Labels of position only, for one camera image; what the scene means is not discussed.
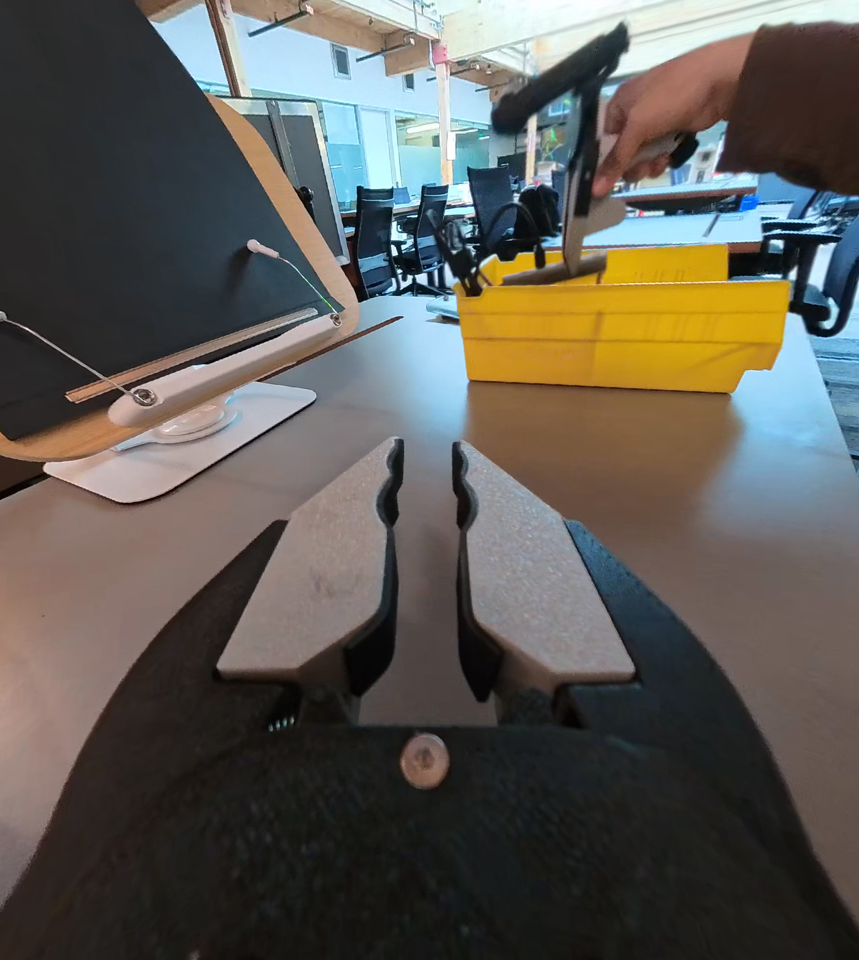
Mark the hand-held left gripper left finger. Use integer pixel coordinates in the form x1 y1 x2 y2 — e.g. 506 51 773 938
215 437 407 697

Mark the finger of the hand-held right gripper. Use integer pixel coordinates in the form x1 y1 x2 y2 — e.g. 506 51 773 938
560 193 629 280

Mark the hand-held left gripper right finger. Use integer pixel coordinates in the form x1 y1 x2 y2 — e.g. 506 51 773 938
450 438 638 704

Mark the yellow plastic bin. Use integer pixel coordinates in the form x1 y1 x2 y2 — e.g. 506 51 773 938
453 243 792 395

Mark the person's right hand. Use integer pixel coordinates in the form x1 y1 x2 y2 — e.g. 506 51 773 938
593 33 757 198

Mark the grey framed panel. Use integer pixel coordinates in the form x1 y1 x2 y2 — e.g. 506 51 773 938
215 96 350 265

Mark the wooden book stand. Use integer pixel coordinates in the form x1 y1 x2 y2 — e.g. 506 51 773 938
0 0 362 504

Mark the black cable bundle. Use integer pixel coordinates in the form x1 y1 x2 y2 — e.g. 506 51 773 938
425 201 551 297

